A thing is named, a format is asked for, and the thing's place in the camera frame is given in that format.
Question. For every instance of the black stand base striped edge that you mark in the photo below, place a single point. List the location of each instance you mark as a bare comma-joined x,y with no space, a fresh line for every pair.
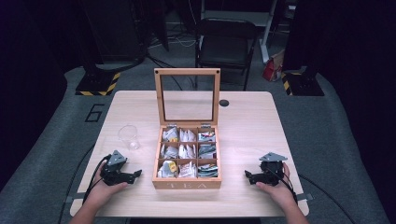
303,84
98,84

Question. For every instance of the white desk leg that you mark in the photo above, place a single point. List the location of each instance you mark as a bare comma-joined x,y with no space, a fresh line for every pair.
268,34

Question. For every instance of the red and white bag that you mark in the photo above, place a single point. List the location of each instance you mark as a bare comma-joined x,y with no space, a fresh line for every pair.
273,68

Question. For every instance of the black cabinet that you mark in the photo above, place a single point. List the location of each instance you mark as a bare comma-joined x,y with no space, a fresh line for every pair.
115,31

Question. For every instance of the person's left hand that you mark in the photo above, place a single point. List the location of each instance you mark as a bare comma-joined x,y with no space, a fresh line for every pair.
104,191

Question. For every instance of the assorted tea bag packets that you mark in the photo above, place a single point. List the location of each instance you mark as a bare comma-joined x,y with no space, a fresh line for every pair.
188,152

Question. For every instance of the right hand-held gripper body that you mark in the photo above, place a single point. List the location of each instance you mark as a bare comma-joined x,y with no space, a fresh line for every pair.
271,174

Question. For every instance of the grey table edge bracket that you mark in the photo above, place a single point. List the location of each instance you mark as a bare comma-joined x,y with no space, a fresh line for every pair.
305,197
74,197

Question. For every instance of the clear plastic cup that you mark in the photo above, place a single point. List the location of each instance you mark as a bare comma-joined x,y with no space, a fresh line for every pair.
129,137

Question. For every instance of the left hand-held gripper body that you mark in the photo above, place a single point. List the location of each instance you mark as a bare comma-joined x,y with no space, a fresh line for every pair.
112,174

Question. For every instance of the wooden tea box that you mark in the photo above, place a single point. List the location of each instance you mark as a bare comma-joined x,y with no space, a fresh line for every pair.
186,183

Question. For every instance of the black round table grommet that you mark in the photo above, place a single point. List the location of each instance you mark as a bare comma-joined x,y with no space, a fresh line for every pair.
223,103

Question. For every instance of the black folding chair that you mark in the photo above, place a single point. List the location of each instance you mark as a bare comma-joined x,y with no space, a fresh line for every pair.
225,46

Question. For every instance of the person's right hand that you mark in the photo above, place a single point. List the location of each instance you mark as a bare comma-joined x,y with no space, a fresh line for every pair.
280,191

